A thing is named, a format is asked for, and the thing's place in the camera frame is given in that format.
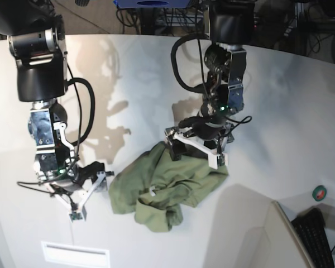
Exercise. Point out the blue box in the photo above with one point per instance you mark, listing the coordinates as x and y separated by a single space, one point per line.
151 3

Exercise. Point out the white table slot plate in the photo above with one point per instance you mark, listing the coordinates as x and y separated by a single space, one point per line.
75 255

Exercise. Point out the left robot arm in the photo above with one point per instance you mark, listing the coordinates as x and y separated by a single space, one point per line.
228 25

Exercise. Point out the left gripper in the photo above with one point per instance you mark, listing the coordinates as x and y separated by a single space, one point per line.
208 135

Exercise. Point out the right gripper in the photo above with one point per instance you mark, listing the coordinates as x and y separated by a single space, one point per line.
73 188

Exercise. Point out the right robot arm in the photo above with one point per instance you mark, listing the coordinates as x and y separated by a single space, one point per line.
36 40

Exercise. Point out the black keyboard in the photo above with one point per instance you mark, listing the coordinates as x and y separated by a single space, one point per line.
310 228

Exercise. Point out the green t-shirt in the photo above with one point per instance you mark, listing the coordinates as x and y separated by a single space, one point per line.
154 187

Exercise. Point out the green tape roll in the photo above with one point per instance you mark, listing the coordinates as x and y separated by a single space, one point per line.
319 193

